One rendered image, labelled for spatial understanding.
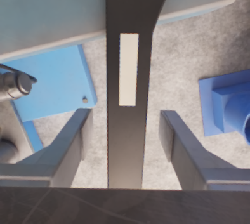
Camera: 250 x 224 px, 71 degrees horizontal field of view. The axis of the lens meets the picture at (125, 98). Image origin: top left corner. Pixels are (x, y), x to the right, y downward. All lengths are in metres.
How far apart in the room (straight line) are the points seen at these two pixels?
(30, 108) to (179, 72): 1.01
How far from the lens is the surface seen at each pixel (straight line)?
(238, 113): 1.17
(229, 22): 1.37
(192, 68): 1.29
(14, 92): 0.81
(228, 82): 1.40
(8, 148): 1.39
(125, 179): 0.17
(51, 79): 1.18
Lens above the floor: 1.19
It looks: 73 degrees down
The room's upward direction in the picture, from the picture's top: 180 degrees clockwise
